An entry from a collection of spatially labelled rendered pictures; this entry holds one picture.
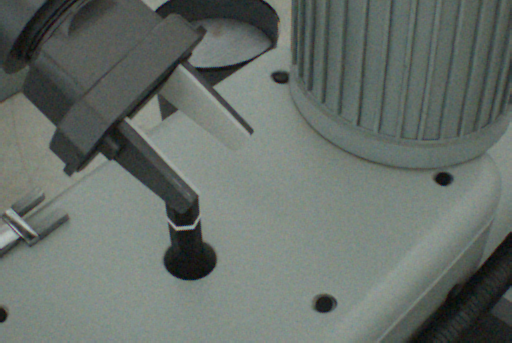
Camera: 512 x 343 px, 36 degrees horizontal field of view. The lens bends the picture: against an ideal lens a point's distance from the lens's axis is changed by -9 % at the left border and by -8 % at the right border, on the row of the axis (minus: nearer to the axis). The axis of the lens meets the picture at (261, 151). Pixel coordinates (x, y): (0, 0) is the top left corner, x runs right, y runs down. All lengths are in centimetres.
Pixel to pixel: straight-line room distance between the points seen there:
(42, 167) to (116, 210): 277
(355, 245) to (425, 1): 18
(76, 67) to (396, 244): 26
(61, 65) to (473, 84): 30
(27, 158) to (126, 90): 298
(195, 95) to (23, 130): 308
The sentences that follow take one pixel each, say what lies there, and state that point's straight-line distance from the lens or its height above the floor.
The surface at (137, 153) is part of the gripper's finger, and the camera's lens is 47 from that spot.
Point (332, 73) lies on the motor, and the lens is 62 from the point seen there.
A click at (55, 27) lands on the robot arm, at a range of 47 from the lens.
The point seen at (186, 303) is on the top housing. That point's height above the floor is 189.
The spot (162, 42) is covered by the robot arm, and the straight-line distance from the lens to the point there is 49.
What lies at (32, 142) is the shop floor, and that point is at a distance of 350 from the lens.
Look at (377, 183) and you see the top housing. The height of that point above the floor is 189.
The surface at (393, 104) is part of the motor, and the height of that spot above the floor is 195.
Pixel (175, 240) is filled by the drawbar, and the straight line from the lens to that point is 55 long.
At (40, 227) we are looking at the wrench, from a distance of 61.
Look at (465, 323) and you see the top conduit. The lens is 67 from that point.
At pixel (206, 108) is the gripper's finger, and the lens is 50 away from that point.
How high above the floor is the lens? 235
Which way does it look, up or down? 45 degrees down
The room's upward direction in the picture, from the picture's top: straight up
